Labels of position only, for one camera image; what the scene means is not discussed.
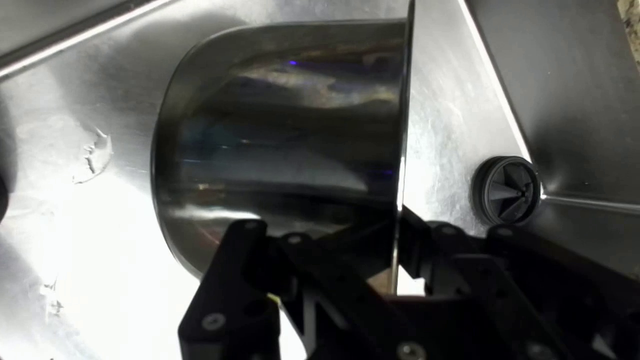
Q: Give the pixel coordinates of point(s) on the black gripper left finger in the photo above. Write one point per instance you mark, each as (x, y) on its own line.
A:
(241, 313)

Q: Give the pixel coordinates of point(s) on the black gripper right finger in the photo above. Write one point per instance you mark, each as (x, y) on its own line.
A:
(533, 301)

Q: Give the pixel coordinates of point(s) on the stainless steel sink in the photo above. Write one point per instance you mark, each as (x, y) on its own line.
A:
(100, 252)

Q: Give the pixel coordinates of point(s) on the black sink stopper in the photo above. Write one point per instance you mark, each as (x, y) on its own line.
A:
(508, 190)

